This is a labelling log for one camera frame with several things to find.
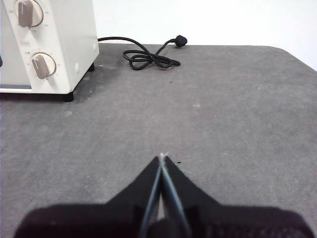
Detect beige round oven knob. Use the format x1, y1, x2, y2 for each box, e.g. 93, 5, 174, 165
31, 52, 57, 80
14, 0, 44, 28

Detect glass oven door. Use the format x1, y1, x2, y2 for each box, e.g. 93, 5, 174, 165
0, 19, 33, 90

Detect black oven power cable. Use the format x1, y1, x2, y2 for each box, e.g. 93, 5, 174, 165
98, 35, 188, 71

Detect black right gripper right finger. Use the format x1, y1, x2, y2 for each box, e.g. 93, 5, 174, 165
161, 155, 313, 238

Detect cream Toshiba toaster oven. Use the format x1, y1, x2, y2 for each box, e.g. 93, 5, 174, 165
0, 0, 100, 102

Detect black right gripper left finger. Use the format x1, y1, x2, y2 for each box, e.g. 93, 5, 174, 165
14, 156, 162, 238

